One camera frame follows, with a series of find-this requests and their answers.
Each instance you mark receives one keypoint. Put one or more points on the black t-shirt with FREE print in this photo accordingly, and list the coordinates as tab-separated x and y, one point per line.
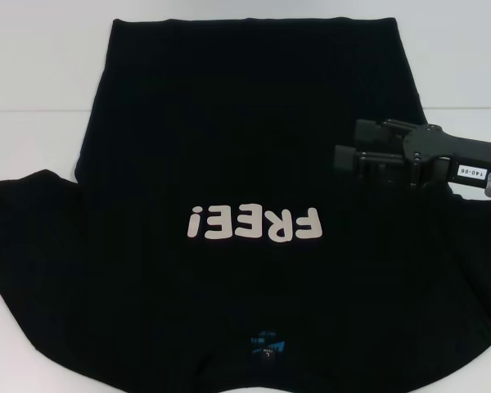
249	102

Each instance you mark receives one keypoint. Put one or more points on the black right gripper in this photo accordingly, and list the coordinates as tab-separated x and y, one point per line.
470	157

